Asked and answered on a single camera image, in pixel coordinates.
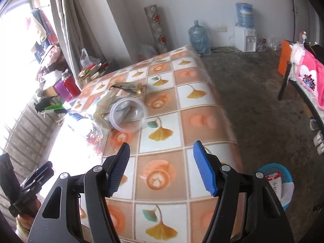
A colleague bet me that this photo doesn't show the red thermos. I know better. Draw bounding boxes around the red thermos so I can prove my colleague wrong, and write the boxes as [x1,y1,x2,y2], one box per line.
[61,72,82,97]

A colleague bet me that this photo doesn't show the translucent plastic bag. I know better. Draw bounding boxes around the translucent plastic bag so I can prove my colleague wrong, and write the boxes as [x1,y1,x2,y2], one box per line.
[138,44,159,61]
[80,48,100,67]

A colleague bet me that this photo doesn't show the black folded item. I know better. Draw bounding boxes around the black folded item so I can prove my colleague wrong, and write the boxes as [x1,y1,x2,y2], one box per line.
[34,97,55,113]

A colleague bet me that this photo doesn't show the tall patterned roll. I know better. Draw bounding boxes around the tall patterned roll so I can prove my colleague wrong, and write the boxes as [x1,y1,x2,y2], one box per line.
[144,4,169,55]

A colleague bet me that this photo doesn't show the pink flowered cloth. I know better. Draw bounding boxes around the pink flowered cloth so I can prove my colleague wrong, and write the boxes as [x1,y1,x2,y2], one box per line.
[291,43,324,110]

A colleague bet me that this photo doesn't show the clear glassware group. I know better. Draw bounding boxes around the clear glassware group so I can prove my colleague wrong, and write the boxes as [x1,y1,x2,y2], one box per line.
[257,38,281,51]

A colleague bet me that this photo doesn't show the purple plastic bottle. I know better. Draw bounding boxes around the purple plastic bottle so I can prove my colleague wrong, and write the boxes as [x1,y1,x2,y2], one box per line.
[53,80,72,102]

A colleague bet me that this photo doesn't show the pile of colourful packets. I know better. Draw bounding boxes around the pile of colourful packets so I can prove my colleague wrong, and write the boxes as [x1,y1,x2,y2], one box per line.
[77,61,115,81]

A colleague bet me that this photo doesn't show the white shoes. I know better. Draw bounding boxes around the white shoes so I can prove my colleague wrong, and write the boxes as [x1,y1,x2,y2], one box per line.
[309,118,324,155]

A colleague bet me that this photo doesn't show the beige shoes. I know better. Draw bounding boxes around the beige shoes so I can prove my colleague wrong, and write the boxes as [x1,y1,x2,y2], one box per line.
[54,111,67,126]

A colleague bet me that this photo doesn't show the blue mesh basket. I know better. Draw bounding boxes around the blue mesh basket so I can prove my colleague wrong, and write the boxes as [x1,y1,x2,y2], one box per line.
[257,162,295,212]

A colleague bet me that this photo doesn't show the clear plastic bottle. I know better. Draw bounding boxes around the clear plastic bottle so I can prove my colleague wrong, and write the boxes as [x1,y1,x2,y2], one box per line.
[68,111,105,157]

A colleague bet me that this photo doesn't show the person's left forearm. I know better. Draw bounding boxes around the person's left forearm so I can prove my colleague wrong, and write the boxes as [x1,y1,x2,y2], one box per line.
[14,213,34,238]

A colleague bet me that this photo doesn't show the white water dispenser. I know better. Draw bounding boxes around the white water dispenser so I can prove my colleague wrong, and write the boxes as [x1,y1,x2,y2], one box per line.
[234,26,257,53]

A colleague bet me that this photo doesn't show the red and tan snack bag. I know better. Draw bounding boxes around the red and tan snack bag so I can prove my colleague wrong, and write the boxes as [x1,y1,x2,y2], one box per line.
[264,172,294,207]

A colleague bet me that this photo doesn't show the grey curtain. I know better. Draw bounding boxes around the grey curtain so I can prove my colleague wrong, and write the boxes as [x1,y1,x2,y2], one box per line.
[48,0,132,81]

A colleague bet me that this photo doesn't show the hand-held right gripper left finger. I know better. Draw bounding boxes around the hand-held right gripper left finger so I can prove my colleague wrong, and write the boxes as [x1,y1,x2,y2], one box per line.
[27,142,131,243]

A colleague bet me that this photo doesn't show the orange board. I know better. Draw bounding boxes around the orange board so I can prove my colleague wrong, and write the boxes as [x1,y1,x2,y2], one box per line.
[277,40,293,78]

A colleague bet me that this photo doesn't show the white plastic bag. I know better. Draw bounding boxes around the white plastic bag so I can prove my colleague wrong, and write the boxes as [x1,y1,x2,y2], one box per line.
[40,71,64,90]

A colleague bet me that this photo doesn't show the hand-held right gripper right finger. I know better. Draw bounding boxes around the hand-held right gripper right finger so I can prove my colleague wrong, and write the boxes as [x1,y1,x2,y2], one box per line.
[193,140,296,243]

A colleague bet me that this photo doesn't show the clear round plastic bowl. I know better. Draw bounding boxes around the clear round plastic bowl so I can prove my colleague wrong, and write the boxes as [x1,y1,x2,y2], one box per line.
[109,97,147,133]

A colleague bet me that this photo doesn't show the metal window railing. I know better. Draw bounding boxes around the metal window railing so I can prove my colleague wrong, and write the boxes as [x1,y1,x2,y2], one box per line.
[0,101,66,208]

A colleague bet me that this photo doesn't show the green paper bag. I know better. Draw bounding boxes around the green paper bag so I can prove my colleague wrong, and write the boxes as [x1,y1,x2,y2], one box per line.
[44,102,64,111]

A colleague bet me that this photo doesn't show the black cloth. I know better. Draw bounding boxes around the black cloth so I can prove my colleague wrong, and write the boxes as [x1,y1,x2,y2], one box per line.
[304,42,324,64]

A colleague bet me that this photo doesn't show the blue water jug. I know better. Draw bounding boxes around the blue water jug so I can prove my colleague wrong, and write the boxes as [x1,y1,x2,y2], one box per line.
[235,2,255,28]
[188,20,212,56]

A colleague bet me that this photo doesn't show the cream plastic bag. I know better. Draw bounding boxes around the cream plastic bag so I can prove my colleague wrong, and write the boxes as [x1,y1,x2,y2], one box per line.
[92,92,122,129]

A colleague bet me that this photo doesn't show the cardboard box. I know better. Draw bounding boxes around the cardboard box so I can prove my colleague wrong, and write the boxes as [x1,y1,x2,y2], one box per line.
[42,86,60,98]

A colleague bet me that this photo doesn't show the hanging white garment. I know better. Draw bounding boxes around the hanging white garment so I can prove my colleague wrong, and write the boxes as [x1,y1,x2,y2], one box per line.
[32,16,48,45]

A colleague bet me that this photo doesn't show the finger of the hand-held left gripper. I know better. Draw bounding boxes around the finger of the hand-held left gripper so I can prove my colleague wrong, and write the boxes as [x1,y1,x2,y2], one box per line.
[21,161,54,191]

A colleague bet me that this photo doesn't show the patterned plastic tablecloth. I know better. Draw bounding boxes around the patterned plastic tablecloth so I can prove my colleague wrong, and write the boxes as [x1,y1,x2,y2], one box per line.
[67,45,247,243]

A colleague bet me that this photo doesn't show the black metal chair frame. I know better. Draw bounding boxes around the black metal chair frame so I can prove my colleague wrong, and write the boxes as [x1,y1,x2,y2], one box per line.
[277,61,324,132]

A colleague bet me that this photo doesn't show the gold snack wrapper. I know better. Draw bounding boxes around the gold snack wrapper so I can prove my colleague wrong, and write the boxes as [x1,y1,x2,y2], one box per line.
[110,81,147,96]

